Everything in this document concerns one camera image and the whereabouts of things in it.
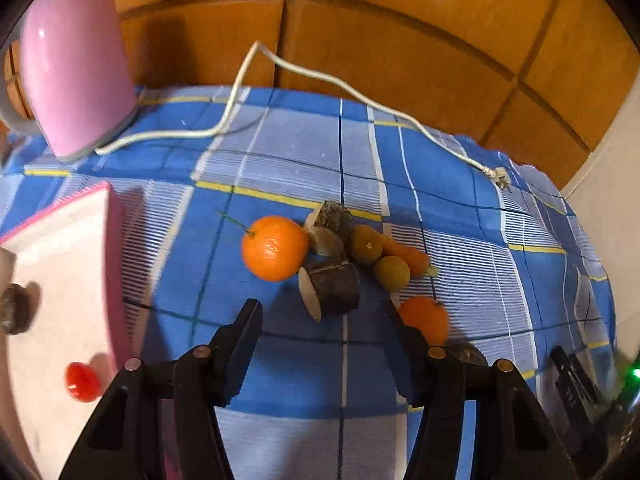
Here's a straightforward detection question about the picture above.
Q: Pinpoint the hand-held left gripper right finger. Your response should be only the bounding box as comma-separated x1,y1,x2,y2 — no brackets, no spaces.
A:
382,299,581,480

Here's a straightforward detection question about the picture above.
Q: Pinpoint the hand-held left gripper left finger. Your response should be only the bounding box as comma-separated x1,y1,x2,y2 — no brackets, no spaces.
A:
57,298,264,480

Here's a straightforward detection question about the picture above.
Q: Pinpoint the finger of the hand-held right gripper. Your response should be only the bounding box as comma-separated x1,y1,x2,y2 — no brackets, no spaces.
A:
549,345,610,463

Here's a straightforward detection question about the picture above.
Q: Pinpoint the small orange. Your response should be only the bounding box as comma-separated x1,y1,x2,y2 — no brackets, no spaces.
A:
398,296,451,347

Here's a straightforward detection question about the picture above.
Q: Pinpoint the small orange carrot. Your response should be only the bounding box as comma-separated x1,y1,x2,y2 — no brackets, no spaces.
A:
381,236,441,279

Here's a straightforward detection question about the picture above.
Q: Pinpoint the large dark sugarcane piece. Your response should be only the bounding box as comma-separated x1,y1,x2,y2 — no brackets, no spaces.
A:
298,258,362,322

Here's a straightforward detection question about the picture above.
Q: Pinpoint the large orange with stem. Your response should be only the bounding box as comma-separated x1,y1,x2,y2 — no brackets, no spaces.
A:
218,210,311,282

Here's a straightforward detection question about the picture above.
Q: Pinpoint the pink cardboard tray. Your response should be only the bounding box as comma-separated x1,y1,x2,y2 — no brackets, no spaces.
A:
0,182,147,480

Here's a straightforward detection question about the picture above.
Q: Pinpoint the dark water chestnut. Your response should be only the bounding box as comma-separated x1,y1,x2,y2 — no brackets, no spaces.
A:
0,283,32,336
444,340,488,367

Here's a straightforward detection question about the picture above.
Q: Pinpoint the small dark sugarcane piece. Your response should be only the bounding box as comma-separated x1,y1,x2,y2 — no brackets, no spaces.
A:
303,200,353,237

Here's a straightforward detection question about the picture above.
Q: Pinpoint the red cherry tomato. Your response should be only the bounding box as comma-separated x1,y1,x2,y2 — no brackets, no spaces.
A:
65,361,102,403

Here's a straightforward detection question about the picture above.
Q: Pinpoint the blue plaid tablecloth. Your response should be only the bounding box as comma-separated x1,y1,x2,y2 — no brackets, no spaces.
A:
0,85,619,480

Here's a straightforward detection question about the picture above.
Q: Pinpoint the pink electric kettle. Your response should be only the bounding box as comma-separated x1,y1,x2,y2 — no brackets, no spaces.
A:
0,0,139,164

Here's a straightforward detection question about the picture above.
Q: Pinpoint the white power cord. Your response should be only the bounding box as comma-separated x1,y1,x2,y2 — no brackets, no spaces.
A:
95,41,512,194

